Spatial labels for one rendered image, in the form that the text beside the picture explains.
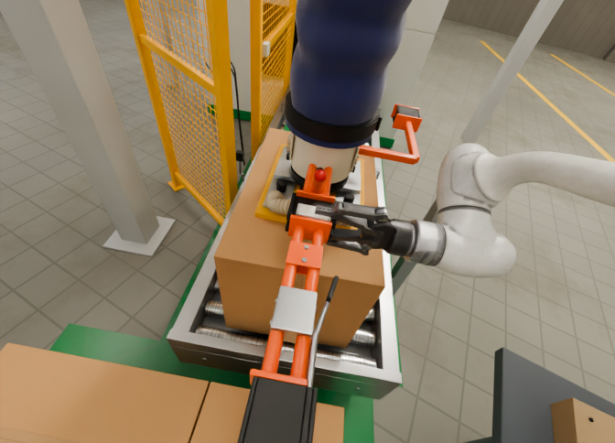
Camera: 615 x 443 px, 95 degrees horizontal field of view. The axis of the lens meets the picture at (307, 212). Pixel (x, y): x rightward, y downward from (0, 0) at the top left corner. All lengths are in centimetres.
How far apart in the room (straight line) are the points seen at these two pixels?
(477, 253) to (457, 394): 124
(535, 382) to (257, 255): 79
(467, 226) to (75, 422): 105
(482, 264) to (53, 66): 146
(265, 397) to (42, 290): 175
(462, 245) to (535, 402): 52
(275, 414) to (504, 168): 55
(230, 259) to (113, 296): 125
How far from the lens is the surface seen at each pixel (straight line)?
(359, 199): 82
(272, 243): 70
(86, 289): 195
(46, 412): 111
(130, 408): 103
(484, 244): 64
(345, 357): 103
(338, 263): 69
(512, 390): 99
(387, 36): 61
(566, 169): 59
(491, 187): 65
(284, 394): 41
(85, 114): 149
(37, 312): 198
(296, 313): 45
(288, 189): 81
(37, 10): 138
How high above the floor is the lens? 150
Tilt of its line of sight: 45 degrees down
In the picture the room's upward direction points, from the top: 11 degrees clockwise
